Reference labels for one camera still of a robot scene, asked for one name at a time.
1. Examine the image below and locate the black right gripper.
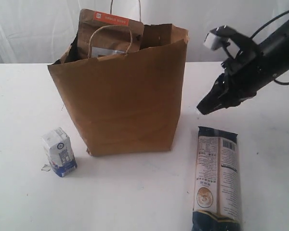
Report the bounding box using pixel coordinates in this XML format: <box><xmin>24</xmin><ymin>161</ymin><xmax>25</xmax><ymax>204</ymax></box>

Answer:
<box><xmin>197</xmin><ymin>53</ymin><xmax>267</xmax><ymax>115</ymax></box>

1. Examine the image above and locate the dark blue biscuit packet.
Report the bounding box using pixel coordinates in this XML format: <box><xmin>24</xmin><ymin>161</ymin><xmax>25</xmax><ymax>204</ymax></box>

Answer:
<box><xmin>192</xmin><ymin>127</ymin><xmax>243</xmax><ymax>231</ymax></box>

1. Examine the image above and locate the brown kraft pouch orange label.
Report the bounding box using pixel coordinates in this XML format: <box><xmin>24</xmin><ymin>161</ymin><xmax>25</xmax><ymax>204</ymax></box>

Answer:
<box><xmin>77</xmin><ymin>9</ymin><xmax>145</xmax><ymax>59</ymax></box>

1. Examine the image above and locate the brown paper bag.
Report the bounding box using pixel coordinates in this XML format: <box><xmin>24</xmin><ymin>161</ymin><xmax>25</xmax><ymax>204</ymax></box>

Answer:
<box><xmin>48</xmin><ymin>20</ymin><xmax>188</xmax><ymax>156</ymax></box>

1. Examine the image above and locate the small white carton box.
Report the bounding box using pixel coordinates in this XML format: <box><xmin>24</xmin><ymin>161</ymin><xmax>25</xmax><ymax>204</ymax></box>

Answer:
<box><xmin>41</xmin><ymin>127</ymin><xmax>77</xmax><ymax>177</ymax></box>

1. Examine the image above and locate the small torn paper scrap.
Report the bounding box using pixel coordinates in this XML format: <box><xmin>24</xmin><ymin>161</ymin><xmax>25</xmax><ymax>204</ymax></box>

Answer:
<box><xmin>41</xmin><ymin>164</ymin><xmax>52</xmax><ymax>172</ymax></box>

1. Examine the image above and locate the white curtain backdrop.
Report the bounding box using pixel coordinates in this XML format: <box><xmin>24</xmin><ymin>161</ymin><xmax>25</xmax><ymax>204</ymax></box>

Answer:
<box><xmin>0</xmin><ymin>0</ymin><xmax>289</xmax><ymax>63</ymax></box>

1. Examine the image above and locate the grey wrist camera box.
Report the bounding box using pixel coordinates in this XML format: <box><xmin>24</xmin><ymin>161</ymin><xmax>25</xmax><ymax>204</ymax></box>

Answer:
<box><xmin>203</xmin><ymin>27</ymin><xmax>228</xmax><ymax>51</ymax></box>

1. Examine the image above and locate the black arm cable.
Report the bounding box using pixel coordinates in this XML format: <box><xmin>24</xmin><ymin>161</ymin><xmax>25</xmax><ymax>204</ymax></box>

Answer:
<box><xmin>249</xmin><ymin>7</ymin><xmax>289</xmax><ymax>85</ymax></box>

